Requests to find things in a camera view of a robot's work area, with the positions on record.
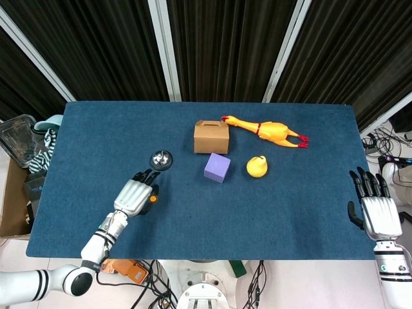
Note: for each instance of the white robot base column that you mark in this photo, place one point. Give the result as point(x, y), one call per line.
point(199, 289)

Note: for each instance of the large open cardboard carton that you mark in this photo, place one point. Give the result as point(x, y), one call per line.
point(9, 199)

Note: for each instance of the small yellow round disc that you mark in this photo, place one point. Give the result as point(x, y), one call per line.
point(153, 199)

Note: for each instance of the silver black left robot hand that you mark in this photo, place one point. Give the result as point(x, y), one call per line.
point(132, 196)

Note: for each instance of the white rounded machine shell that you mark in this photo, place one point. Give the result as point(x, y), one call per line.
point(391, 170)

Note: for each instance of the dark green rectangular block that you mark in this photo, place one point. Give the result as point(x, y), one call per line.
point(237, 268)

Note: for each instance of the white frame post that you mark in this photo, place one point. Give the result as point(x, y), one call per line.
point(165, 51)
point(286, 51)
point(38, 61)
point(386, 112)

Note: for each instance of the brown cardboard carry box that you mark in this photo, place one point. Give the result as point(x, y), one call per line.
point(210, 140)

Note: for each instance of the black printed box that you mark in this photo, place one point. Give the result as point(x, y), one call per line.
point(33, 190)

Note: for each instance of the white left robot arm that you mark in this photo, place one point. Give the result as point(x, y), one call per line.
point(96, 241)

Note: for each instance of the dark pleated curtain panel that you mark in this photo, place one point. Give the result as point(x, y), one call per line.
point(347, 54)
point(19, 83)
point(225, 48)
point(96, 48)

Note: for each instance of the clear plastic storage container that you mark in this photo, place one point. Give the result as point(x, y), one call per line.
point(16, 141)

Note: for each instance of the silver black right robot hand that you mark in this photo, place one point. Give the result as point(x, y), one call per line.
point(381, 215)

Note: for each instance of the yellow toy pear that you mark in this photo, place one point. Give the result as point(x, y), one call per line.
point(256, 167)

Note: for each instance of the yellow rubber chicken toy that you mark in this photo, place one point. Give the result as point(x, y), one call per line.
point(273, 130)

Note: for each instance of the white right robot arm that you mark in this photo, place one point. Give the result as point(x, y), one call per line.
point(391, 264)

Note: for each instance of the orange control device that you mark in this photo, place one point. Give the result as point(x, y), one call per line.
point(132, 272)

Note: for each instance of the purple foam cube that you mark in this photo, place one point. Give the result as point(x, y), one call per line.
point(216, 167)

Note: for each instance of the black monitor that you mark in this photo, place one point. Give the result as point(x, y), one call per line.
point(402, 120)

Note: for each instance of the striped teal white cloth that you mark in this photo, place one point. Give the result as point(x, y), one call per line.
point(45, 157)

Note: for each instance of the blue felt table cover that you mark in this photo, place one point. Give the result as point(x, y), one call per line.
point(206, 225)

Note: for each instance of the teal fabric cap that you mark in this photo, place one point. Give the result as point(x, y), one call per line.
point(48, 123)

